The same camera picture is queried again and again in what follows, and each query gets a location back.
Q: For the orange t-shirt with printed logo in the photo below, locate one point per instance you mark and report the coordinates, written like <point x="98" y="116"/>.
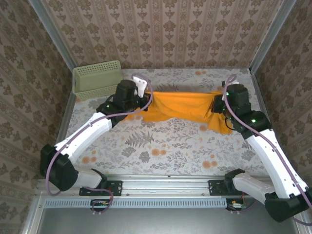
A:
<point x="180" y="104"/>

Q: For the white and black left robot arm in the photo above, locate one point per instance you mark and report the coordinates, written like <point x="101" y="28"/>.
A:
<point x="85" y="134"/>

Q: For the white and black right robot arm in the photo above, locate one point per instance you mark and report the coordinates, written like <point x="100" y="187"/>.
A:
<point x="267" y="161"/>

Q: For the pale green perforated plastic basket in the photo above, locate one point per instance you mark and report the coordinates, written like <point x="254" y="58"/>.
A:
<point x="97" y="78"/>

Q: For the floral patterned table cover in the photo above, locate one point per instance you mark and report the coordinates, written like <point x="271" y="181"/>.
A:
<point x="170" y="146"/>

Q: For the small green circuit board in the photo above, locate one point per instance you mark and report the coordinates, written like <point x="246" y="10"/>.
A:
<point x="100" y="203"/>
<point x="235" y="206"/>

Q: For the grey metal panel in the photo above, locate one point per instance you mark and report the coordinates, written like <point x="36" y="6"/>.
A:
<point x="158" y="221"/>

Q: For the aluminium corner post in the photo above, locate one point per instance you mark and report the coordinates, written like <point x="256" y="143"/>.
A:
<point x="52" y="36"/>
<point x="273" y="34"/>

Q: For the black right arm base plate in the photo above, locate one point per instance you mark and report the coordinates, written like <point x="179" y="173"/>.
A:
<point x="215" y="187"/>

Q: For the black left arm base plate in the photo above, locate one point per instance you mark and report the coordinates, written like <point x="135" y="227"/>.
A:
<point x="117" y="187"/>

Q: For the aluminium mounting rail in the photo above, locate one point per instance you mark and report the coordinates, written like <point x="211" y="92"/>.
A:
<point x="165" y="186"/>

